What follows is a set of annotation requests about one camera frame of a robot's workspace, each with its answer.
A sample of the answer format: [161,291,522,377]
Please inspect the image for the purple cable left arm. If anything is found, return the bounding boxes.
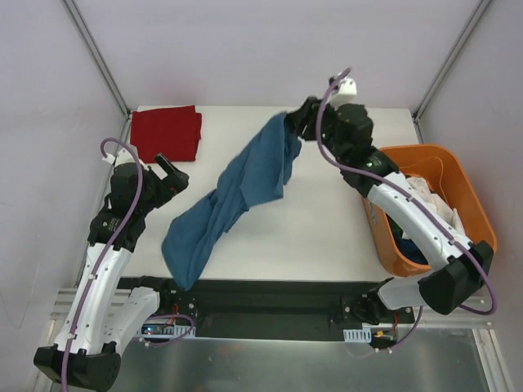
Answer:
[60,138,144,389]

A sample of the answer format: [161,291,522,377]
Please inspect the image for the white t shirt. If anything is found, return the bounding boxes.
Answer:
[407,176,466,235]

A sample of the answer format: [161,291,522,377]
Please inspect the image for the left white cable duct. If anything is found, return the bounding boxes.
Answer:
[136,323,196,340]

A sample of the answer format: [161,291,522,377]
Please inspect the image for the royal blue t shirt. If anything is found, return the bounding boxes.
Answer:
[396,238,428,265]

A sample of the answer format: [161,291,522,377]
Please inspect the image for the white cable duct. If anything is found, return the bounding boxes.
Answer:
[136,323,196,340]
[343,327,372,344]

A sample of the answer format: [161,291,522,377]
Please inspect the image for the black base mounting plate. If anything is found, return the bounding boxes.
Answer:
[138,277,416,339]

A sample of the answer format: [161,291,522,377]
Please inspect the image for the left aluminium frame post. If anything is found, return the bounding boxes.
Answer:
[60,0,131,118]

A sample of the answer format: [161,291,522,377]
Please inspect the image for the dark green t shirt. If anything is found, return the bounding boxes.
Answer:
[387,216,409,240]

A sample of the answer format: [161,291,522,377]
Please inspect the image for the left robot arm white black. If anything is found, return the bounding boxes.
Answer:
[34,150,189,391]

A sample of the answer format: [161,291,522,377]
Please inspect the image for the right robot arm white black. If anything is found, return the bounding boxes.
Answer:
[285,69,497,323]

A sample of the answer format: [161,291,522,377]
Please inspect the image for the aluminium front rail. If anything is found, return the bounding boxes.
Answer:
[418,309,493,329]

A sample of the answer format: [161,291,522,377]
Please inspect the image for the right white cable duct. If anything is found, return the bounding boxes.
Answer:
[343,327,372,344]

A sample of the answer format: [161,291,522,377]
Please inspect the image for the right aluminium frame post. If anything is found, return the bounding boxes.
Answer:
[412,0,494,118]

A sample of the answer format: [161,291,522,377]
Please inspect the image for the orange plastic basket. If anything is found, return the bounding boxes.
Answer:
[363,144,498,277]

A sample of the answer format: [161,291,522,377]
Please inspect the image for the teal blue t shirt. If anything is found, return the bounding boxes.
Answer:
[161,112,302,291]

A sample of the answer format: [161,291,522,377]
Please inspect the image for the aluminium frame post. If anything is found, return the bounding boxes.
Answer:
[60,0,131,118]
[412,0,494,118]

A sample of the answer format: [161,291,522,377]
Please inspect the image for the folded red t shirt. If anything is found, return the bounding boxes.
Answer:
[130,105,203,163]

